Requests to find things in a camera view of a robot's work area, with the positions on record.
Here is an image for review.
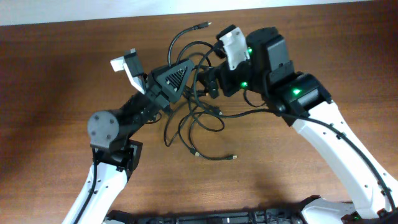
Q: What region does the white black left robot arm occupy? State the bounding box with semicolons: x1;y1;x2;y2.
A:
64;49;195;223

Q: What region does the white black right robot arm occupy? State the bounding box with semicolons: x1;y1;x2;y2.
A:
202;26;397;223

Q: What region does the black right camera cable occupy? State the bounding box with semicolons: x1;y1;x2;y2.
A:
192;46;397;212

